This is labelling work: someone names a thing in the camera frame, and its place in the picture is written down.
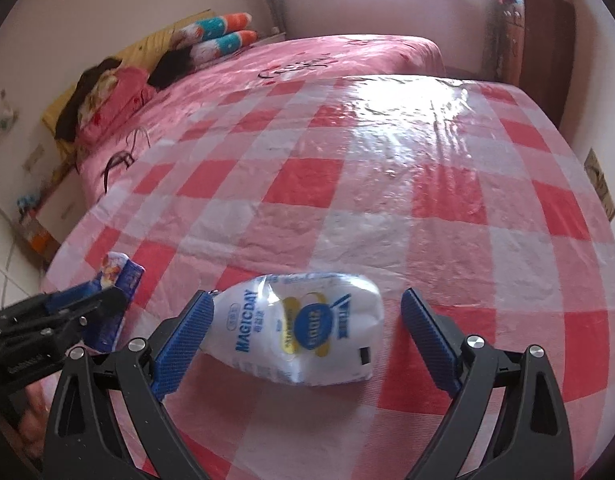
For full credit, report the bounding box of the teal orange bolster pillow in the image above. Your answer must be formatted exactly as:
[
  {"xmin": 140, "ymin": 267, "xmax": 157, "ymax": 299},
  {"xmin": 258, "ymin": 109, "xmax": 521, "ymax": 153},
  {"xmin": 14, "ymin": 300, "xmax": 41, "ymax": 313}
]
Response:
[
  {"xmin": 190, "ymin": 30, "xmax": 263, "ymax": 66},
  {"xmin": 170, "ymin": 11, "xmax": 255, "ymax": 44}
]

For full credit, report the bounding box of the hanging plastic bag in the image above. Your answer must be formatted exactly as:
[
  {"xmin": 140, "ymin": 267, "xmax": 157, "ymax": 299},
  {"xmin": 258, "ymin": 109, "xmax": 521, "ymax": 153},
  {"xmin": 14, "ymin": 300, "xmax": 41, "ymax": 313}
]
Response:
[{"xmin": 0, "ymin": 89, "xmax": 16, "ymax": 134}]

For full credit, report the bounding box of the black garment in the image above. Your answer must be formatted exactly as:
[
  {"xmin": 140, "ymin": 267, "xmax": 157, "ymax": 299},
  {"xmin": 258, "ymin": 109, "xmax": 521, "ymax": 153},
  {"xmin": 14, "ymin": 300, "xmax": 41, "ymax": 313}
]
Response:
[{"xmin": 150, "ymin": 50, "xmax": 199, "ymax": 89}]

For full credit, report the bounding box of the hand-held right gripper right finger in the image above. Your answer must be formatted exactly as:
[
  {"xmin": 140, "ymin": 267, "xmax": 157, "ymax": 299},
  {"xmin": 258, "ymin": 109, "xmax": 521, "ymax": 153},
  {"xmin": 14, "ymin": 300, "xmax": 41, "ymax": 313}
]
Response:
[{"xmin": 400, "ymin": 287, "xmax": 574, "ymax": 480}]

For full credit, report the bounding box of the white nightstand with drawer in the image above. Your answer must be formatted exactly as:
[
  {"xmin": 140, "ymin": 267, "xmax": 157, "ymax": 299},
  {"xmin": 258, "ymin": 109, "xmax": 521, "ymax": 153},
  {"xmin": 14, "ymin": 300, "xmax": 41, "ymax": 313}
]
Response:
[{"xmin": 35, "ymin": 175, "xmax": 89, "ymax": 247}]

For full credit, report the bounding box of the black cable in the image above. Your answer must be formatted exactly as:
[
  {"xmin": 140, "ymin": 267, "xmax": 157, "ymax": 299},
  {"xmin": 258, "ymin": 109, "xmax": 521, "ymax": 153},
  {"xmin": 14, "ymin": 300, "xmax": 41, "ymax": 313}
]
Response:
[{"xmin": 100, "ymin": 127, "xmax": 151, "ymax": 192}]

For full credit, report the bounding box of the red white checked tablecloth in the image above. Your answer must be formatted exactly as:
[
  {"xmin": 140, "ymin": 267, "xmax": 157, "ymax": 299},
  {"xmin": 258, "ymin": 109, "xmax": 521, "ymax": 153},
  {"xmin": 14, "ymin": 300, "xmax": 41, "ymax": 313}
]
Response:
[{"xmin": 40, "ymin": 74, "xmax": 615, "ymax": 480}]

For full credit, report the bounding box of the wall socket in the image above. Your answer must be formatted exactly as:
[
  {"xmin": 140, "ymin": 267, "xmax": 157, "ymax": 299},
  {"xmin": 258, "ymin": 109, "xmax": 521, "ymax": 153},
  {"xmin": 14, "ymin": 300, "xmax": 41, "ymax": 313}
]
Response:
[{"xmin": 22, "ymin": 144, "xmax": 45, "ymax": 171}]

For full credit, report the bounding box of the blue wet wipes pack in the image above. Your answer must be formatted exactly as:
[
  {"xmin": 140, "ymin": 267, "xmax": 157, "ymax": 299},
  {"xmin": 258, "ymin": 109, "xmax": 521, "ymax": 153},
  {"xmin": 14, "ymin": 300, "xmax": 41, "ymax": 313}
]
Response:
[{"xmin": 85, "ymin": 251, "xmax": 147, "ymax": 354}]

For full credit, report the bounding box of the bed with pink bedspread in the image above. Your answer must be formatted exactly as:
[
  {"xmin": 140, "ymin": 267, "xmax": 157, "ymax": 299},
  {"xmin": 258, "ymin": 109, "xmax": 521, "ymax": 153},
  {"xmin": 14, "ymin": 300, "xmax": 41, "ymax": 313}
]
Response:
[{"xmin": 75, "ymin": 35, "xmax": 446, "ymax": 207}]

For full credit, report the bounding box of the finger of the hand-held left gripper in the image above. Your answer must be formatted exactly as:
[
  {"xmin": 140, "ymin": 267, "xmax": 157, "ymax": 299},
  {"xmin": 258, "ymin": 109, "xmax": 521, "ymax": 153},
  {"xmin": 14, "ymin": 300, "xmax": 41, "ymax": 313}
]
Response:
[
  {"xmin": 0, "ymin": 281, "xmax": 111, "ymax": 335},
  {"xmin": 0, "ymin": 287, "xmax": 130, "ymax": 377}
]

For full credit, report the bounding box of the yellow wooden headboard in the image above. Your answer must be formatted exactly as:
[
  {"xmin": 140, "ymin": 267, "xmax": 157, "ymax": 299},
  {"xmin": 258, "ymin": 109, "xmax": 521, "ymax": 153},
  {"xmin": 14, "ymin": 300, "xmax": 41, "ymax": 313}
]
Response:
[{"xmin": 42, "ymin": 9, "xmax": 214, "ymax": 147}]

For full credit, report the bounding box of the brown cardboard piece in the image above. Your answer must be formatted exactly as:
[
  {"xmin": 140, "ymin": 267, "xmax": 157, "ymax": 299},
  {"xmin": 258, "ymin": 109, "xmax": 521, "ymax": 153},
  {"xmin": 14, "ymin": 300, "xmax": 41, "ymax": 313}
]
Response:
[{"xmin": 584, "ymin": 147, "xmax": 615, "ymax": 222}]

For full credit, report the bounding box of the white wardrobe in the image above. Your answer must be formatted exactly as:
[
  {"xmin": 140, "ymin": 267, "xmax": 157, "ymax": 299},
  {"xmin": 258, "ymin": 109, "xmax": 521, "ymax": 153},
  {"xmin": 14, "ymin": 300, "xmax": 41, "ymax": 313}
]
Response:
[{"xmin": 0, "ymin": 187, "xmax": 46, "ymax": 311}]

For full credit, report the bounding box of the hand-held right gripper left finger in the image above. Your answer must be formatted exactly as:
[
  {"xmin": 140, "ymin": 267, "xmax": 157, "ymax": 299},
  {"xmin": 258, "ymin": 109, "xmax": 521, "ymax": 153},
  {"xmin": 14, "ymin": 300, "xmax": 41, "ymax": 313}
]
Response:
[{"xmin": 44, "ymin": 290, "xmax": 216, "ymax": 480}]

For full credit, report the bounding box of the pink floral pillow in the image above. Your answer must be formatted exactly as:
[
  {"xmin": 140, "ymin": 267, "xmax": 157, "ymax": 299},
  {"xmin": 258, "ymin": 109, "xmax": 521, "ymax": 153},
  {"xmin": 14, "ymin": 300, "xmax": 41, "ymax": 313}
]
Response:
[{"xmin": 78, "ymin": 65, "xmax": 156, "ymax": 144}]

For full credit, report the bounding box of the white plastic packet blue label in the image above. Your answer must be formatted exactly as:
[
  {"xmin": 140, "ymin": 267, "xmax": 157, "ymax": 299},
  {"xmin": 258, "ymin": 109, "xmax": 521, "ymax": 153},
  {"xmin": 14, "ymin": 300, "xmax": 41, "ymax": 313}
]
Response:
[{"xmin": 202, "ymin": 271, "xmax": 386, "ymax": 387}]

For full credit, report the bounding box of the orange cardboard box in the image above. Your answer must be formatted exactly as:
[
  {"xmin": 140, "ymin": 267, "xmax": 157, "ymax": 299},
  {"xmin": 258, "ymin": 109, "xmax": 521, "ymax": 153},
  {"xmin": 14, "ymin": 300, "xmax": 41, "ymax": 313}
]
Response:
[{"xmin": 18, "ymin": 205, "xmax": 61, "ymax": 264}]

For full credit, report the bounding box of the brown wooden cabinet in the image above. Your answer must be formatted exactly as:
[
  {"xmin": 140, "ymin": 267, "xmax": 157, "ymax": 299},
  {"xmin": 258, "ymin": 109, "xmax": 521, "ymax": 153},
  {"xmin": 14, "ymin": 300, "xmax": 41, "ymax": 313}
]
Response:
[{"xmin": 487, "ymin": 0, "xmax": 581, "ymax": 111}]

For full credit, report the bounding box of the brown garment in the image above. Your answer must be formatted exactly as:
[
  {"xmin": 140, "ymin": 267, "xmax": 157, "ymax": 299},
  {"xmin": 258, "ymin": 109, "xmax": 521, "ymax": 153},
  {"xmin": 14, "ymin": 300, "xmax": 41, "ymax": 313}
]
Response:
[{"xmin": 55, "ymin": 57, "xmax": 124, "ymax": 142}]

